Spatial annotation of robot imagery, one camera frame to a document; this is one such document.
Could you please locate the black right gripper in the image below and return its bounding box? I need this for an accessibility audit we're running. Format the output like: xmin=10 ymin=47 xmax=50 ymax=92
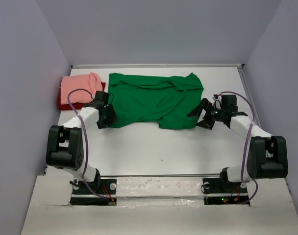
xmin=187 ymin=98 xmax=225 ymax=130

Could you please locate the green t shirt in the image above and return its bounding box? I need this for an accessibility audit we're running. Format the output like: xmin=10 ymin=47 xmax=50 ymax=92
xmin=108 ymin=73 xmax=204 ymax=130

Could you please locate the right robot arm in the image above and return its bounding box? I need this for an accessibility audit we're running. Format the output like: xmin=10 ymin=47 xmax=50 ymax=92
xmin=187 ymin=92 xmax=289 ymax=192

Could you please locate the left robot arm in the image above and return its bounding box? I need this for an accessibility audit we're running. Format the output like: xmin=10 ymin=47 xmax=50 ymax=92
xmin=46 ymin=89 xmax=118 ymax=193

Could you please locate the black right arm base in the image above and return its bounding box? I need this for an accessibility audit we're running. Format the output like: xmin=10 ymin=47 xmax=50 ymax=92
xmin=200 ymin=178 xmax=249 ymax=205

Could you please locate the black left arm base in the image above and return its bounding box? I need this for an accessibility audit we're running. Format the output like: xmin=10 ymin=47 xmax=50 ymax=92
xmin=69 ymin=178 xmax=117 ymax=206

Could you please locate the dark red t shirt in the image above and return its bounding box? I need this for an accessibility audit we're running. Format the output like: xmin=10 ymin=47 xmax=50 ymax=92
xmin=57 ymin=80 xmax=106 ymax=111

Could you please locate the pink t shirt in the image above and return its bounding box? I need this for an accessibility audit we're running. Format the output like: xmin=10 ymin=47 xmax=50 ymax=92
xmin=60 ymin=72 xmax=102 ymax=104

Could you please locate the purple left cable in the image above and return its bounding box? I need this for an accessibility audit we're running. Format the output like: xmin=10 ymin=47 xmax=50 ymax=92
xmin=67 ymin=88 xmax=115 ymax=205

